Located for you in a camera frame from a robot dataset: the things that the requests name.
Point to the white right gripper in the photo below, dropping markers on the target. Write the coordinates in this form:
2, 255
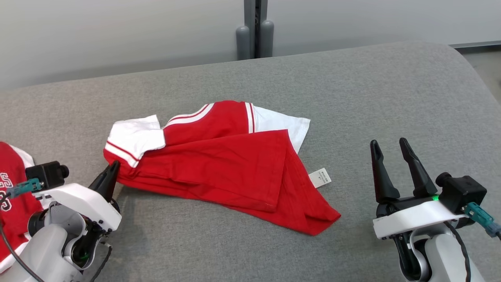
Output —
415, 219

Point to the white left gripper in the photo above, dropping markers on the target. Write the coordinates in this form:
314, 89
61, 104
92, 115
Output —
86, 201

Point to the red and white sports shorts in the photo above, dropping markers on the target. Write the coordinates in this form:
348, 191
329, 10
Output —
11, 211

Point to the red and white jersey shirt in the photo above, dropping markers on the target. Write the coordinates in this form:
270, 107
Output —
219, 168

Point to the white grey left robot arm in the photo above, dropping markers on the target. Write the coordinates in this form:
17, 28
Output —
47, 250

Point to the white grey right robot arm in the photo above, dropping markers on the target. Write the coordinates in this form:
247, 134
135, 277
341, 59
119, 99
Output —
442, 258

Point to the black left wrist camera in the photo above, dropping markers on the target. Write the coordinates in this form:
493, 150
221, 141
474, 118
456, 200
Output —
45, 174

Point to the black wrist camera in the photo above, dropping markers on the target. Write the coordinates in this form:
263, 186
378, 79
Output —
462, 192
45, 174

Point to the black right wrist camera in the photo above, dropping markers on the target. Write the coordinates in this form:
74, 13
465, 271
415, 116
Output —
462, 192

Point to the teal left camera connector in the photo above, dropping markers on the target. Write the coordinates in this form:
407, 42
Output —
25, 187

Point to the teal camera connector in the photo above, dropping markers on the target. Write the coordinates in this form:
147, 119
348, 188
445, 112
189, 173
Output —
25, 187
479, 217

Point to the teal right camera connector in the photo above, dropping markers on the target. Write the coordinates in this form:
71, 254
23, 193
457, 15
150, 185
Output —
479, 217

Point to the grey partition post with feet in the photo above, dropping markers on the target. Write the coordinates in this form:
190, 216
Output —
250, 23

